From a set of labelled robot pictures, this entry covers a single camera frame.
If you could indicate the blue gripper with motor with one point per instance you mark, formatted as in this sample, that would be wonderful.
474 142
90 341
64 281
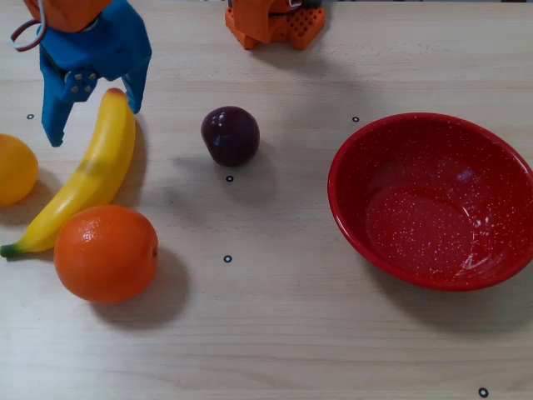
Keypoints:
109 47

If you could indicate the yellow plastic banana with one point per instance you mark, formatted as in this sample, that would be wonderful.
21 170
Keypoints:
100 166

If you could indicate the orange robot base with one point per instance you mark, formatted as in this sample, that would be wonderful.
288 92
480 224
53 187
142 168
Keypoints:
308 26

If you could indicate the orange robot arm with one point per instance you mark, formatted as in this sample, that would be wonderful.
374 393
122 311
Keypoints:
254 21

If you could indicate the red speckled enamel bowl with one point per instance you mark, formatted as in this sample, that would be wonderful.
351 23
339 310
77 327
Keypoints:
424 233

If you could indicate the yellow-orange plastic round fruit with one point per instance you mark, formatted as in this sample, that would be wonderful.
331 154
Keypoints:
14 171

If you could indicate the dark purple plastic plum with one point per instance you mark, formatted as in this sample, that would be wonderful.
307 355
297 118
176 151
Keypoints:
231 137

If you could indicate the orange plastic orange fruit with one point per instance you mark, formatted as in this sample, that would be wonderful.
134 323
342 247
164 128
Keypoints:
104 254

